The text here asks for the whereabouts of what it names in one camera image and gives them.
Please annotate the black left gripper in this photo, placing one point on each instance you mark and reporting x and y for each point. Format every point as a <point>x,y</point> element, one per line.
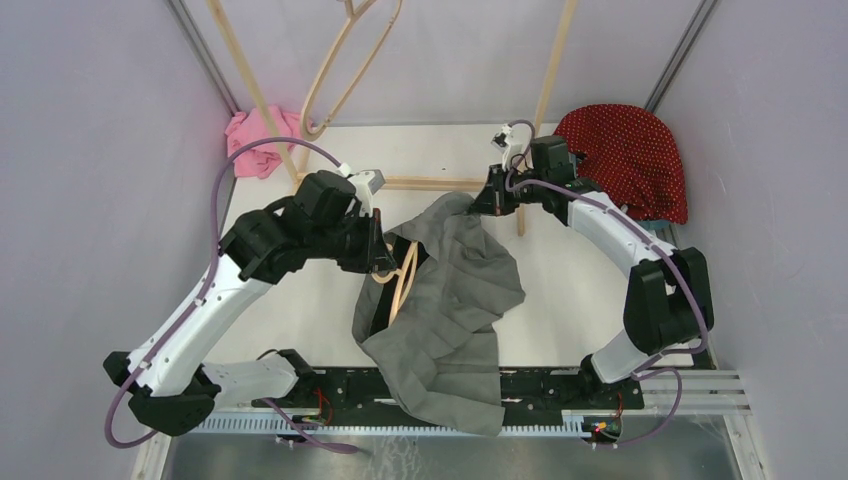
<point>375,256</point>

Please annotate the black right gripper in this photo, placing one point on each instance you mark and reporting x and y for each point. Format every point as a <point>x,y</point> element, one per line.
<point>493,198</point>

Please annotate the wooden clothes hanger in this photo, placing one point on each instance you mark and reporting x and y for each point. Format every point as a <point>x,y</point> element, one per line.
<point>404,276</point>

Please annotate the grey pleated skirt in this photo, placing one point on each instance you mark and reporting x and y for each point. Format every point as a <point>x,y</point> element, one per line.
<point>440,356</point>

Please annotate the red polka dot cloth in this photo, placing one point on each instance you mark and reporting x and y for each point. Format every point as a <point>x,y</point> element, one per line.
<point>632,155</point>

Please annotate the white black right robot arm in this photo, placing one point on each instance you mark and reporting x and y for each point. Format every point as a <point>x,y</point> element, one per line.
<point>667,308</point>

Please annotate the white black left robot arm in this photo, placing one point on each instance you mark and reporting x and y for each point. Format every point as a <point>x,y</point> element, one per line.
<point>172,387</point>

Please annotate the wooden clothes rack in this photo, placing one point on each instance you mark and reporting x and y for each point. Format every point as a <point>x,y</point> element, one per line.
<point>450,74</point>

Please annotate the teal plastic basket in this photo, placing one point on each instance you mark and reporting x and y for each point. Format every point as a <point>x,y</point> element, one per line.
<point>655,225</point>

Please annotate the pink cloth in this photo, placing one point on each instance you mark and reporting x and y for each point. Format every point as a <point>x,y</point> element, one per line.
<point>245,128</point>

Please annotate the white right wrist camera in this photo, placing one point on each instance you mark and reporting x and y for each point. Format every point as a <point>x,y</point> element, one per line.
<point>512,148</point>

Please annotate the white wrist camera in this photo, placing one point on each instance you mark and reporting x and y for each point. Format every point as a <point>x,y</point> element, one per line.
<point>366,184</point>
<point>512,148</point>

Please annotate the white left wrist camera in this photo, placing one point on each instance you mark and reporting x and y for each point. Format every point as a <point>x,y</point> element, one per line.
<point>366,184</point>

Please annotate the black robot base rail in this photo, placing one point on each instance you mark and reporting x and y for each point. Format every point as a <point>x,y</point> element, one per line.
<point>358,396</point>

